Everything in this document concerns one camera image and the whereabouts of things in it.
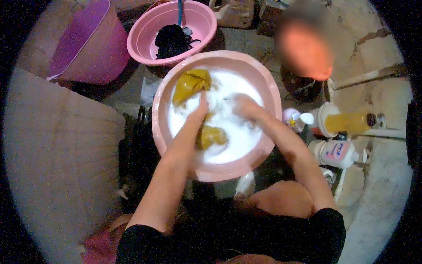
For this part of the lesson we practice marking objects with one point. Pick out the person's right hand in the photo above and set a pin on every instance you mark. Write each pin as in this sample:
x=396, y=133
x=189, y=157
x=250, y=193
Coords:
x=250, y=109

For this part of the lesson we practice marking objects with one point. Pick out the person's left hand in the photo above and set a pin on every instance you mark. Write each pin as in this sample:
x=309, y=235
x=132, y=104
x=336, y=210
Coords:
x=199, y=110

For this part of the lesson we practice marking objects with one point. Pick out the person's right fingers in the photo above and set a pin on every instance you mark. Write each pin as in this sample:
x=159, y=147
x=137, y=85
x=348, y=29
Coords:
x=240, y=101

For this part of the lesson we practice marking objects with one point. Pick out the person's left fingers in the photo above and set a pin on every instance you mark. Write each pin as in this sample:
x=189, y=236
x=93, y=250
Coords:
x=203, y=99

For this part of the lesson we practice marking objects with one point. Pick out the yellow cloth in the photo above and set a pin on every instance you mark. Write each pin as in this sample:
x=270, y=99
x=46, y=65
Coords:
x=191, y=84

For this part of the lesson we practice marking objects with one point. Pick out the large pale pink wash basin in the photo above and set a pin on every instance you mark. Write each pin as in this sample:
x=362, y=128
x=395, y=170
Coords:
x=263, y=85

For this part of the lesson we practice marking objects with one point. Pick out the small pink white spray bottle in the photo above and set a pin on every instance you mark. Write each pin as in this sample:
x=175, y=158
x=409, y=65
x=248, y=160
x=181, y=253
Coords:
x=291, y=118

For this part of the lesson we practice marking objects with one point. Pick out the clear plastic bag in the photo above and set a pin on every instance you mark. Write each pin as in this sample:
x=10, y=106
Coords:
x=150, y=90

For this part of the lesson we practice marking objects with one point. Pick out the black wet cloth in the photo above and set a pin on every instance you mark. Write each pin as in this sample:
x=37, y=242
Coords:
x=173, y=41

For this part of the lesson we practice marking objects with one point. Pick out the white rounded plastic object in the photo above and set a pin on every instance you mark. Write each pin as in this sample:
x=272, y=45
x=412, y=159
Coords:
x=245, y=184

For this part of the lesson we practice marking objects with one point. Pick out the white round container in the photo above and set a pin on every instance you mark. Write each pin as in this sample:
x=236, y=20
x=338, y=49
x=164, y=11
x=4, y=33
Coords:
x=323, y=114

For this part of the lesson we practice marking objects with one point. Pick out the small pink basin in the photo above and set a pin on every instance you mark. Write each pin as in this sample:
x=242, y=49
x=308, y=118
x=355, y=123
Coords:
x=145, y=36

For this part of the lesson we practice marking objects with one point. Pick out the black bag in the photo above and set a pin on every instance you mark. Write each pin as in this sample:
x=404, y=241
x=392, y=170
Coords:
x=138, y=158

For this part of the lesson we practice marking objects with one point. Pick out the brown plastic canister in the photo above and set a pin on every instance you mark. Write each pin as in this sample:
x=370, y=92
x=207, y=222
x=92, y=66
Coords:
x=237, y=13

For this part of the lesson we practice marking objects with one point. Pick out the person's legs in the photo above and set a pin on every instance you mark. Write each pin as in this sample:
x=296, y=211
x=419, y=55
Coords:
x=283, y=198

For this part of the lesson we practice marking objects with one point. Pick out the white bottle with pink label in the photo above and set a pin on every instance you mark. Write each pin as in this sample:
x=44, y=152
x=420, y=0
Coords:
x=336, y=153

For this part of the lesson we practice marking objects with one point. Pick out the bottle of orange liquid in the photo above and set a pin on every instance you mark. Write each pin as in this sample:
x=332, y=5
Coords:
x=349, y=122

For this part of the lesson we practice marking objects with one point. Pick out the white pipe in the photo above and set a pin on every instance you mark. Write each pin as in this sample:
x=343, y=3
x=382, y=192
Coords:
x=356, y=78

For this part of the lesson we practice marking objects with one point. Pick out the purple plastic bucket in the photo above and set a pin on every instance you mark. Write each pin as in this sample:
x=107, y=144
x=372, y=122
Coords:
x=95, y=49

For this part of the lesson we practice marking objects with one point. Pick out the person's body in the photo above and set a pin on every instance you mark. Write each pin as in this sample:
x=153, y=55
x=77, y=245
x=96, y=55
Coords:
x=230, y=237

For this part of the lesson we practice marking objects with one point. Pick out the pink plastic stool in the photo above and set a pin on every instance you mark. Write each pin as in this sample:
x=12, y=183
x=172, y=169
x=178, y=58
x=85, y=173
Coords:
x=99, y=246

